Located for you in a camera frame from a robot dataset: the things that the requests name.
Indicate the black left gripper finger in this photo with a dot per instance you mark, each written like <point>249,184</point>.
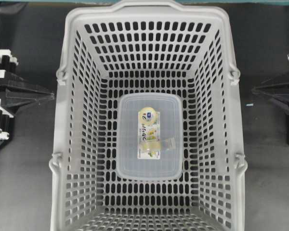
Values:
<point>11,102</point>
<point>14,82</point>

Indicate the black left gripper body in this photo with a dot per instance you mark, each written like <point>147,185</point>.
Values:
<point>0,96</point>

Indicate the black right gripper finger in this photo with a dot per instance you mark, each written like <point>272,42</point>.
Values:
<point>279,97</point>
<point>281,81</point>

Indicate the grey plastic shopping basket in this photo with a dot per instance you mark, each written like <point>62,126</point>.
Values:
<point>148,46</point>

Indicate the clear tape dispenser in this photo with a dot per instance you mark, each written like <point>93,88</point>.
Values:
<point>154,145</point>

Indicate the clear plastic food container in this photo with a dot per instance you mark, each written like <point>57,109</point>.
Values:
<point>144,117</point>

